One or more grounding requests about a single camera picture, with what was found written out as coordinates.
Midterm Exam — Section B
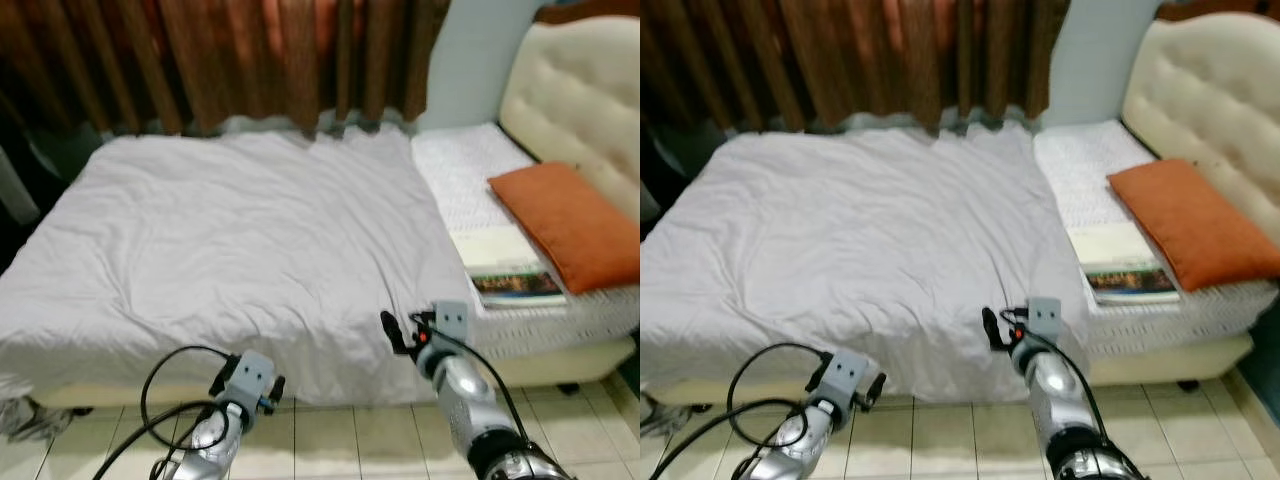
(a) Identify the white book with colourful cover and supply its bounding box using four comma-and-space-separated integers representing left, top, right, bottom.
1064, 221, 1182, 305
449, 227, 569, 310

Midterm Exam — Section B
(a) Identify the light grey blanket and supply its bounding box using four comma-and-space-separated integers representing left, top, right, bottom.
640, 128, 1093, 403
0, 128, 488, 407

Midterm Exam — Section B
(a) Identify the orange pillow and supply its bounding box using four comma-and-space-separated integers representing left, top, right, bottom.
487, 162, 641, 295
1106, 159, 1280, 294

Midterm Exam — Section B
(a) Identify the cream bed base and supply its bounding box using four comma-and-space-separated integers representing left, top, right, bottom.
655, 333, 1256, 409
28, 335, 637, 413

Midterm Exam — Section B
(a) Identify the white quilted mattress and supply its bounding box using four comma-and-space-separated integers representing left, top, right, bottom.
1032, 118, 1273, 358
410, 122, 641, 363

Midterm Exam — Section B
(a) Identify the grey crumpled cloth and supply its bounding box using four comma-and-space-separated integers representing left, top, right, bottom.
0, 374, 73, 443
640, 393, 693, 442

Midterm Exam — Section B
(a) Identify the cream tufted headboard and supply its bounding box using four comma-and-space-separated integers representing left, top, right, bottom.
1121, 11, 1280, 219
497, 14, 641, 223

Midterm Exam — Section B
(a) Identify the brown curtain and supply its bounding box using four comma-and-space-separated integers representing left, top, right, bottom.
640, 0, 1073, 138
0, 0, 453, 138

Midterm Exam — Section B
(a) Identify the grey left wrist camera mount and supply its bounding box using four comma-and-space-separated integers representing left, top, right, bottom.
222, 349, 278, 408
818, 347, 873, 407

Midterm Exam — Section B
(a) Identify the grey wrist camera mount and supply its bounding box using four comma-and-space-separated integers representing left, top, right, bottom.
818, 347, 873, 407
1026, 296, 1064, 342
432, 301, 470, 347
222, 349, 278, 408

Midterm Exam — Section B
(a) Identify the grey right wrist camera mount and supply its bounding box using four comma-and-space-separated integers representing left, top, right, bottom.
1026, 296, 1064, 342
432, 301, 470, 347

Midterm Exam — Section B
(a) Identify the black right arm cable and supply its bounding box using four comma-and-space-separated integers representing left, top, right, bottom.
1022, 320, 1131, 446
428, 325, 531, 446

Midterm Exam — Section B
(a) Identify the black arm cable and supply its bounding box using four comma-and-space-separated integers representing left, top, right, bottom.
1022, 320, 1131, 446
93, 344, 239, 480
726, 341, 833, 480
428, 325, 531, 446

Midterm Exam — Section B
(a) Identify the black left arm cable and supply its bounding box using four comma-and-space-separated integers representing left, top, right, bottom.
93, 344, 239, 480
726, 341, 833, 480

